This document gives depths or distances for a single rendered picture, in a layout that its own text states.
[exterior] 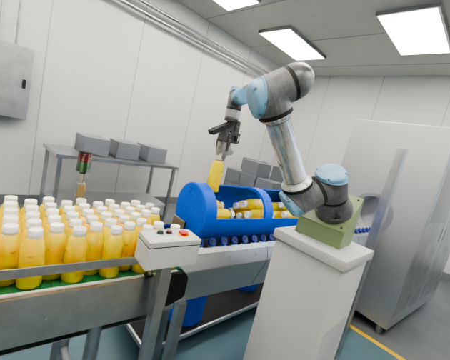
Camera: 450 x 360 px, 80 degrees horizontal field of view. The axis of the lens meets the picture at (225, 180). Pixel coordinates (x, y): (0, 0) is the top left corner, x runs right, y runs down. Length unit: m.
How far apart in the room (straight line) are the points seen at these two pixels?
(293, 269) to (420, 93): 5.40
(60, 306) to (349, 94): 6.33
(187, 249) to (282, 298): 0.49
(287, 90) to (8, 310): 1.03
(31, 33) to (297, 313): 4.03
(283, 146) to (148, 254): 0.57
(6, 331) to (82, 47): 3.77
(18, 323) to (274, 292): 0.91
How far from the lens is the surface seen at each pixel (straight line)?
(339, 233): 1.19
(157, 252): 0.94
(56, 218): 1.08
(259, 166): 4.93
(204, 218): 1.25
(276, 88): 0.86
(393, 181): 2.27
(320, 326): 1.22
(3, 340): 1.11
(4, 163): 4.32
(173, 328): 1.58
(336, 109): 6.68
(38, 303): 1.05
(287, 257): 1.21
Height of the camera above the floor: 1.48
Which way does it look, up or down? 9 degrees down
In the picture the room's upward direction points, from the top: 13 degrees clockwise
